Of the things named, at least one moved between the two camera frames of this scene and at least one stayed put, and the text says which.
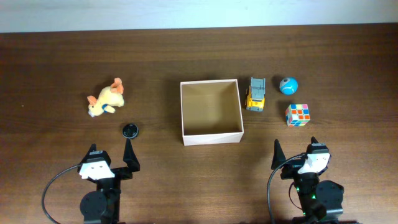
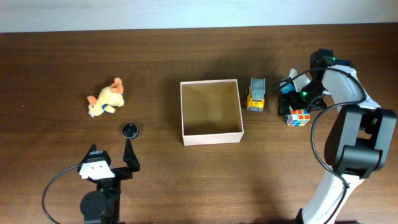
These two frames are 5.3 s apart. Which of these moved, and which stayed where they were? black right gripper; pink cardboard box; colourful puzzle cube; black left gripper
Moved: black right gripper
Stayed: colourful puzzle cube; pink cardboard box; black left gripper
